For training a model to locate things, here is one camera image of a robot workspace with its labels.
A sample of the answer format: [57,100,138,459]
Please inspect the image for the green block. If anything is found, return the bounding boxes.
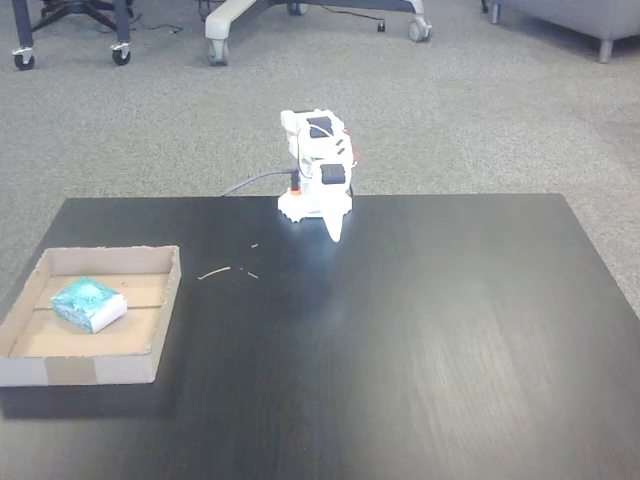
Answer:
[49,276,128,335]

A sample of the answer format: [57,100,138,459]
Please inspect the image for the shallow cardboard box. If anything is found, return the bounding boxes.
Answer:
[0,243,183,388]

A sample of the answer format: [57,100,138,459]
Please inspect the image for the beige wheeled base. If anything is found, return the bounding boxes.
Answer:
[204,0,435,67]

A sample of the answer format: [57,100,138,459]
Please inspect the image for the dark cart with casters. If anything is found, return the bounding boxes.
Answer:
[10,0,134,70]

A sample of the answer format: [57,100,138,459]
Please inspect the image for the grey sofa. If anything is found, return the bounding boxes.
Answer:
[486,0,640,64]

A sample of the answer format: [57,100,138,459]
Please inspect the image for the black office chair base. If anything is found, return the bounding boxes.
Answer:
[38,0,135,31]

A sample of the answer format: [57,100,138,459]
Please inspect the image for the black power cable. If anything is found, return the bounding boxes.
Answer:
[219,170,296,198]

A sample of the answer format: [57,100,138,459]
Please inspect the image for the black floor cable with plug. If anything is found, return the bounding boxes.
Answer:
[319,3,389,34]

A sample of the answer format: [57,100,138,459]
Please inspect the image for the thin black floor cable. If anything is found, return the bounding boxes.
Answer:
[94,13,185,36]

